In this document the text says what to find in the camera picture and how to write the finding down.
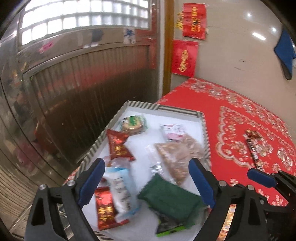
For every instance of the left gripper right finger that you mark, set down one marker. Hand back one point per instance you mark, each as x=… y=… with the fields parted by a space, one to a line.
x=248 y=221

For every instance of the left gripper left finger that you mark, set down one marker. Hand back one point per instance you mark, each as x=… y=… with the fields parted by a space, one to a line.
x=44 y=222

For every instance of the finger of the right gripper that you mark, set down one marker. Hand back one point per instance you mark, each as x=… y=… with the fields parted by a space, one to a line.
x=280 y=220

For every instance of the black green snack packet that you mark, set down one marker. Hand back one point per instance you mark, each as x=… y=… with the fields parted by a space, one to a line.
x=167 y=225

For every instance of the dark green snack packet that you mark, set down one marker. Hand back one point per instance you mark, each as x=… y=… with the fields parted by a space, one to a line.
x=171 y=200

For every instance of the blue white snack packet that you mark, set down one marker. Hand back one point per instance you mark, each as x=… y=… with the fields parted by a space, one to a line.
x=124 y=193

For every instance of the clear brown snack bag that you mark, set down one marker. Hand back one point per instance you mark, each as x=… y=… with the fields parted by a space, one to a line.
x=171 y=159

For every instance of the red orange snack packet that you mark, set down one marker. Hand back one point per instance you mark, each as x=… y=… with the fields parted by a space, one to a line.
x=117 y=146

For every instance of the red gold rectangular packet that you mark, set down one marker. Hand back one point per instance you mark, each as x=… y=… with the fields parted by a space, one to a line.
x=106 y=211

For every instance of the long dark chocolate bar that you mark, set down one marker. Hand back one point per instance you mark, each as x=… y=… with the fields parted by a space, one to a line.
x=251 y=136

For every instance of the red floral tablecloth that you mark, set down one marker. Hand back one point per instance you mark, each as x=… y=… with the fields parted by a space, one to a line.
x=227 y=115

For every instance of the striped white storage box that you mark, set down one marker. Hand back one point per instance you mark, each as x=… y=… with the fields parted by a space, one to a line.
x=143 y=225

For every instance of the pink white snack packet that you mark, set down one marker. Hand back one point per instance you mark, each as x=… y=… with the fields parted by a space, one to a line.
x=173 y=132

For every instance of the green cookie packet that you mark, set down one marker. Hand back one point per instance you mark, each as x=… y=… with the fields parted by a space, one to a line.
x=133 y=125

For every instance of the metal roller door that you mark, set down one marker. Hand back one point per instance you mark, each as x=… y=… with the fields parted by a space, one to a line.
x=66 y=68

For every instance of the blue object on wall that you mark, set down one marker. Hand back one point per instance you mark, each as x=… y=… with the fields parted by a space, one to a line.
x=285 y=52

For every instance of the red wall poster lower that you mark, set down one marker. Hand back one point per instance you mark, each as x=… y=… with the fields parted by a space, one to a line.
x=184 y=57

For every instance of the red wall poster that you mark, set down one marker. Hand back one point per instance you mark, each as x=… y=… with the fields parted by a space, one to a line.
x=184 y=57
x=192 y=21

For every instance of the red wall poster upper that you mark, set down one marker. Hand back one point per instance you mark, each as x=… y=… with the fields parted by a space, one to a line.
x=192 y=21

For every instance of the wooden door frame post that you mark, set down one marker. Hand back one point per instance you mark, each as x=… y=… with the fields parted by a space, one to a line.
x=168 y=44

